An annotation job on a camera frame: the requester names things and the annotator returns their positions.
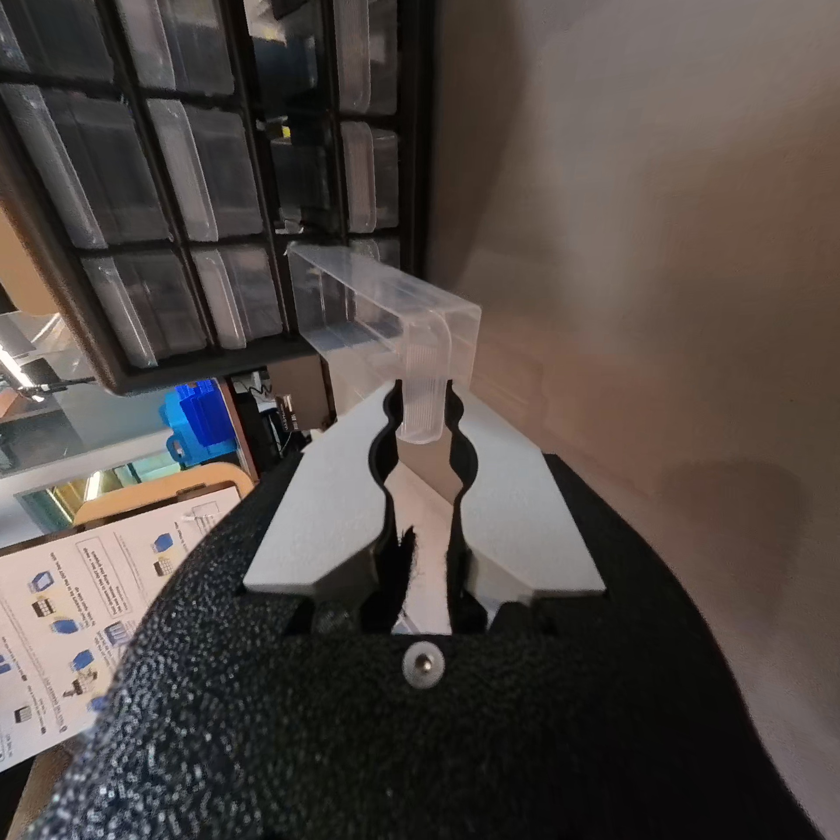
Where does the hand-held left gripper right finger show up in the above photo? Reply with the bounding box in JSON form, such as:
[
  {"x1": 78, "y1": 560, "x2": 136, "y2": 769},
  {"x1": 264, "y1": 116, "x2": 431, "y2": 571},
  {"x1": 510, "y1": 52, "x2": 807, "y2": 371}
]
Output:
[{"x1": 446, "y1": 382, "x2": 607, "y2": 631}]

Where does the single clear plastic drawer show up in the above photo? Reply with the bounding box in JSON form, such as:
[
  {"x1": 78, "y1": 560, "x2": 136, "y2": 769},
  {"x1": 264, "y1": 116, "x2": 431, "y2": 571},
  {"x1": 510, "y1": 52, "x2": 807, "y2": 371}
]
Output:
[{"x1": 287, "y1": 241, "x2": 483, "y2": 446}]

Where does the stack of blue bins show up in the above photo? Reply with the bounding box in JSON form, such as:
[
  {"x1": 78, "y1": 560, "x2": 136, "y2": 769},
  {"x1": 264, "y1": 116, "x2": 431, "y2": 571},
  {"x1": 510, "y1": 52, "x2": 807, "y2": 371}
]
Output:
[{"x1": 174, "y1": 379, "x2": 227, "y2": 427}]

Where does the black drawer cabinet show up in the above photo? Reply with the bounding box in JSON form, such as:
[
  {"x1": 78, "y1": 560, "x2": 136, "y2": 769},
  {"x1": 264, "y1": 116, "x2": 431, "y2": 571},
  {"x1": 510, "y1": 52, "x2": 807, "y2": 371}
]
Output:
[{"x1": 0, "y1": 0, "x2": 437, "y2": 398}]

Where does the beige rounded wooden board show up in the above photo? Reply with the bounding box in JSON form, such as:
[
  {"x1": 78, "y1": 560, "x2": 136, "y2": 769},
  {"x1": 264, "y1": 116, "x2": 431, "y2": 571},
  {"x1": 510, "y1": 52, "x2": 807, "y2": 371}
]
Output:
[{"x1": 0, "y1": 210, "x2": 60, "y2": 317}]

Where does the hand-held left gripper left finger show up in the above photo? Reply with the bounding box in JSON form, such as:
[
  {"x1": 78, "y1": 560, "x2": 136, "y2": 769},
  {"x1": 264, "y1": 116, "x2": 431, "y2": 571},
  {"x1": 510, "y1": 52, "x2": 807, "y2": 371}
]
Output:
[{"x1": 243, "y1": 382, "x2": 404, "y2": 627}]

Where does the blue handled caddy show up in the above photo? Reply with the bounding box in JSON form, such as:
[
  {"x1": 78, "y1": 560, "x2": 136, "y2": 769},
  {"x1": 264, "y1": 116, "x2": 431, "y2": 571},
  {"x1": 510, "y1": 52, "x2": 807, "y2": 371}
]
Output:
[{"x1": 159, "y1": 394, "x2": 240, "y2": 468}]

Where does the wooden edged desk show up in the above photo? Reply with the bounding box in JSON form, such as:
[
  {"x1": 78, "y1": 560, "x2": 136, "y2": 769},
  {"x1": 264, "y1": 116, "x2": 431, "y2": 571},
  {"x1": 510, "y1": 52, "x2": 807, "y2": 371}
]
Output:
[{"x1": 220, "y1": 377, "x2": 263, "y2": 483}]

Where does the wooden instruction board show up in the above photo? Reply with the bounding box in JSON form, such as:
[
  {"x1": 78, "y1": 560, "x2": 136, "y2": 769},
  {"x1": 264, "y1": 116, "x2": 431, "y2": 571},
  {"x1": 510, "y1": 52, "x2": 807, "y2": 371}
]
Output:
[{"x1": 0, "y1": 462, "x2": 257, "y2": 775}]

